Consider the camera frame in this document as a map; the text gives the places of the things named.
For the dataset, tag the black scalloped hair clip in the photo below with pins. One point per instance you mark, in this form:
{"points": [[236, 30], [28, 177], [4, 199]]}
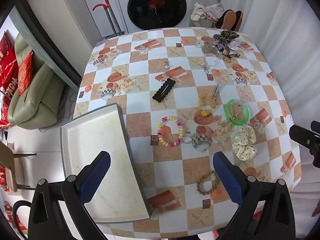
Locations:
{"points": [[162, 92]]}

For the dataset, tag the silver hair clip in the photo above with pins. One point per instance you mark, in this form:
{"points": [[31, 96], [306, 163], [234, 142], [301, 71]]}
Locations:
{"points": [[217, 90]]}

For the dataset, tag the clear hair claw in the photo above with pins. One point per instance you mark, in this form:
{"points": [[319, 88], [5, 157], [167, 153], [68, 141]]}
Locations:
{"points": [[235, 45]]}

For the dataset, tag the grey white shallow tray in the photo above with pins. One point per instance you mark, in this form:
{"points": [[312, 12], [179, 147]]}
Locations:
{"points": [[95, 135]]}

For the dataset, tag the gold charm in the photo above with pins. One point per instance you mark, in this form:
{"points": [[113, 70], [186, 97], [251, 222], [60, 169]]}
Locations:
{"points": [[227, 58]]}

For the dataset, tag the pale green leather sofa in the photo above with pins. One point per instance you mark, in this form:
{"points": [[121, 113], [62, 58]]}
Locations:
{"points": [[37, 100]]}

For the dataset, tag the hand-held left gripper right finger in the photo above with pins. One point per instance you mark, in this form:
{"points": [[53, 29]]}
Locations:
{"points": [[228, 177]]}

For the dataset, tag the small silver clip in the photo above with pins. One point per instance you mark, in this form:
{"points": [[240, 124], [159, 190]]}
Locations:
{"points": [[166, 65]]}

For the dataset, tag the red printed cushion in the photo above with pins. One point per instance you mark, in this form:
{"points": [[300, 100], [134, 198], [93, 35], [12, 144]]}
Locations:
{"points": [[8, 67], [25, 72]]}

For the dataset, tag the pink white cloth pile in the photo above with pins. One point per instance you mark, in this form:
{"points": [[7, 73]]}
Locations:
{"points": [[207, 11]]}

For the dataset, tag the white washing machine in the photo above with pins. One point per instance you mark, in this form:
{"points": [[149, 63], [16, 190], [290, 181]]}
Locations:
{"points": [[120, 5]]}

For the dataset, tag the cream polka dot scrunchie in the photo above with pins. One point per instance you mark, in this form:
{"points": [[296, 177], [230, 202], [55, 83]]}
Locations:
{"points": [[243, 142]]}

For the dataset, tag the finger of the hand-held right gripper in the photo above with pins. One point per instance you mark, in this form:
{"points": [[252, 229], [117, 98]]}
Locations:
{"points": [[315, 125], [301, 133]]}

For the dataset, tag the beige claw hair clip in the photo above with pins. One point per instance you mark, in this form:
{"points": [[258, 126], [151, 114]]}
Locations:
{"points": [[208, 48]]}

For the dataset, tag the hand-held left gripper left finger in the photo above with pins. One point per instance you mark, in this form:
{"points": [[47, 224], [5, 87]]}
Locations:
{"points": [[96, 177]]}

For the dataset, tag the brown slipper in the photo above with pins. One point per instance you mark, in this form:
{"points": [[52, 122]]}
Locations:
{"points": [[239, 18], [228, 18]]}

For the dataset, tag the checkered printed tablecloth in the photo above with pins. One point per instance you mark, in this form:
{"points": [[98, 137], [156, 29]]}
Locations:
{"points": [[140, 62]]}

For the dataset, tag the leopard print hair bow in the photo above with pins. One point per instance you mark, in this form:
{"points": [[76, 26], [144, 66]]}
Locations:
{"points": [[225, 35]]}

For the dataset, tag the beige chair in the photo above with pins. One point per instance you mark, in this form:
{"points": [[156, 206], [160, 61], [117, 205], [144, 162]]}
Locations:
{"points": [[10, 170]]}

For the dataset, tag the green translucent bangle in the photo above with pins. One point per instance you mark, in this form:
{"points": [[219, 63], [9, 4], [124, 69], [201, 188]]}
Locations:
{"points": [[228, 112]]}

